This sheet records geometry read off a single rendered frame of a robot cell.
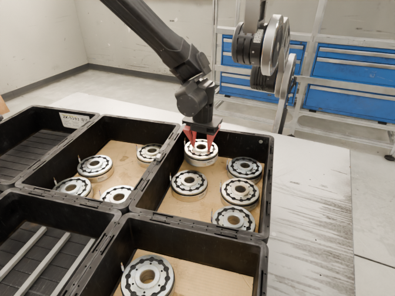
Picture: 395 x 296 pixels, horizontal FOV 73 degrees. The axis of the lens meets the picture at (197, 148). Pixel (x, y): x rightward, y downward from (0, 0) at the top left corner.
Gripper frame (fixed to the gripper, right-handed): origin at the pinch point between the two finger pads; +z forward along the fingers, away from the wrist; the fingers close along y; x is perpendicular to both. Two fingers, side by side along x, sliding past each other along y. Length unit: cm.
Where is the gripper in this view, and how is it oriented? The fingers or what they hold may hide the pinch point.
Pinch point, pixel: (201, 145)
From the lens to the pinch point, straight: 79.8
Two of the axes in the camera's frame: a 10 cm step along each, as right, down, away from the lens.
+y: 9.3, 2.3, -2.9
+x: 3.7, -5.2, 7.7
